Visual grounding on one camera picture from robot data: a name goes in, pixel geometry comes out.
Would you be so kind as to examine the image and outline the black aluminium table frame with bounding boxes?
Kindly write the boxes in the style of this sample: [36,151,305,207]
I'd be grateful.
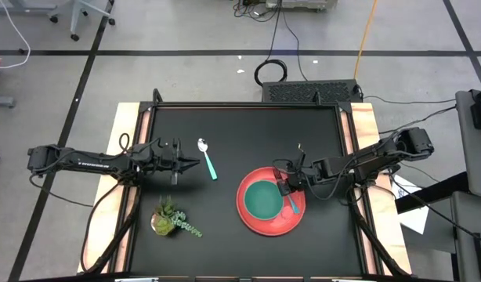
[80,100,412,280]

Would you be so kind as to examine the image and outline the white paper sheet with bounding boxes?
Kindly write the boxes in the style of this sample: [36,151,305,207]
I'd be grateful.
[392,175,430,235]

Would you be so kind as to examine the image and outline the black desk foot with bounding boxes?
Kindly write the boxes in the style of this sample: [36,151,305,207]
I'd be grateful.
[395,171,469,215]

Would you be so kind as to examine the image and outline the grey desk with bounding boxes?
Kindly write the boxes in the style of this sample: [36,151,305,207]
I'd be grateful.
[454,88,481,199]
[450,190,481,282]

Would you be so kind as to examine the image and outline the white equipment base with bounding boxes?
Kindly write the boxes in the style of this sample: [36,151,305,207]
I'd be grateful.
[266,0,338,11]

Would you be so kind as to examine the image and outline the teal-handled metal fork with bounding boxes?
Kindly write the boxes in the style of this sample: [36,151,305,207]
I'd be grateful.
[272,168,302,215]

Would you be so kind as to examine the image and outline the black coiled cable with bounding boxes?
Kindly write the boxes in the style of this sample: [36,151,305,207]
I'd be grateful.
[253,0,288,87]

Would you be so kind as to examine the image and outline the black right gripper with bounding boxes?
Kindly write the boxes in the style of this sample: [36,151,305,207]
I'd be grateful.
[278,144,318,197]

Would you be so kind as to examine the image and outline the yellow hanging cable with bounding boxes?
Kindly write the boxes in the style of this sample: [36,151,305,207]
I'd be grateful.
[353,0,379,81]

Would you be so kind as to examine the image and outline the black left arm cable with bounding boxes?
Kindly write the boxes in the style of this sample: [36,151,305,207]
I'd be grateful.
[117,132,163,157]

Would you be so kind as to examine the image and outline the teal-handled metal spoon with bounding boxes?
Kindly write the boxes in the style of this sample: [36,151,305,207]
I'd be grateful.
[197,137,219,182]

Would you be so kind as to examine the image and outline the orange-red round plate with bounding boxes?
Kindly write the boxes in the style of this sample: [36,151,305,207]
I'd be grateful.
[235,166,307,237]

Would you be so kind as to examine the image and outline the artificial succulent plant in pot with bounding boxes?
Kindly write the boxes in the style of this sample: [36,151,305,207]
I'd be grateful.
[150,194,204,239]

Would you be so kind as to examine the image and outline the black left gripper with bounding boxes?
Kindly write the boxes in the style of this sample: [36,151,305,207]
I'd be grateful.
[156,137,201,186]

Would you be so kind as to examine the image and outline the white cable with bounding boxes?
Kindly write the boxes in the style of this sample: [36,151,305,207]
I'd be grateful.
[0,0,31,70]

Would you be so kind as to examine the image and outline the black perforated computer case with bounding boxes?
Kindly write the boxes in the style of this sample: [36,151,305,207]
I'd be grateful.
[262,79,363,104]

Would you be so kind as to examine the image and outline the grey office chair base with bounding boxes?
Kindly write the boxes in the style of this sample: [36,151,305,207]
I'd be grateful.
[48,0,117,42]

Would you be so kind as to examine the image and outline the teal ceramic bowl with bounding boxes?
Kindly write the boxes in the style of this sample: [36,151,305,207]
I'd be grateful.
[243,179,285,221]

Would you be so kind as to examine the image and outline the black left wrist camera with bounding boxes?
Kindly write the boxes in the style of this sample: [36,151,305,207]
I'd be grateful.
[158,147,173,170]

